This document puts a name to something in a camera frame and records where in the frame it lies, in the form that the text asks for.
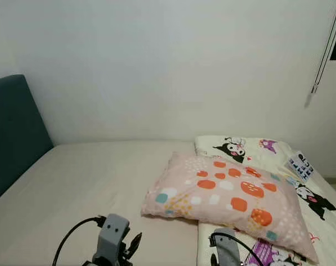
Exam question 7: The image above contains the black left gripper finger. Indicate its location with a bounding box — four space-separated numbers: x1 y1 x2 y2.
124 233 142 260

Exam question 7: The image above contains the pink pillow with orange dots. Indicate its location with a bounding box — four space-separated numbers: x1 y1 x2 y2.
141 151 319 264

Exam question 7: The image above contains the beige mattress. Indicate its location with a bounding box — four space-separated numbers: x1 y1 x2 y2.
0 140 336 266

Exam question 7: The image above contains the white cartoon print blanket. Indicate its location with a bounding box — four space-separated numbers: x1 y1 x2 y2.
193 135 336 266

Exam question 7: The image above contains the white window blind wand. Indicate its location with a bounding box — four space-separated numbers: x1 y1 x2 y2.
310 0 336 95

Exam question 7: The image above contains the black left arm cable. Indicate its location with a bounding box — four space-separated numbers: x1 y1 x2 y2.
53 216 108 266

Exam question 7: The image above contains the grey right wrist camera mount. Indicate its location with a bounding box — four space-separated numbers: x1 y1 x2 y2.
212 228 242 266

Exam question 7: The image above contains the teal upholstered bed frame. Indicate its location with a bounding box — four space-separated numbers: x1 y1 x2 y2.
0 75 55 206

